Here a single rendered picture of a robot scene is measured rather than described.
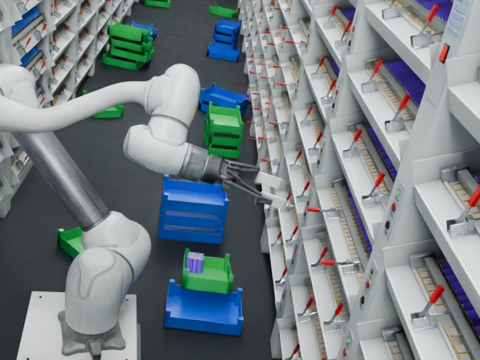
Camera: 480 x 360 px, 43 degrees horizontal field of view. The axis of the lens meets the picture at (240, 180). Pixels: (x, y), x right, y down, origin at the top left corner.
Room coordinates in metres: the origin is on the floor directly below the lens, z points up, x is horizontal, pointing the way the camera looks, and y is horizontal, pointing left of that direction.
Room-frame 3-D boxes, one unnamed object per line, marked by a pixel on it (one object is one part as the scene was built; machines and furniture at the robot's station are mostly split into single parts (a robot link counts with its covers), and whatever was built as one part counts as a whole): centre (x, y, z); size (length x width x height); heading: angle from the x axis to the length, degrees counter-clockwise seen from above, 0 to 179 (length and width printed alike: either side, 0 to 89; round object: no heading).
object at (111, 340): (1.37, 0.34, 0.33); 0.22 x 0.18 x 0.06; 24
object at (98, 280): (1.40, 0.35, 0.47); 0.18 x 0.16 x 0.22; 171
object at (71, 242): (2.18, 0.56, 0.04); 0.30 x 0.20 x 0.08; 53
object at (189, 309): (1.92, 0.04, 0.04); 0.30 x 0.20 x 0.08; 96
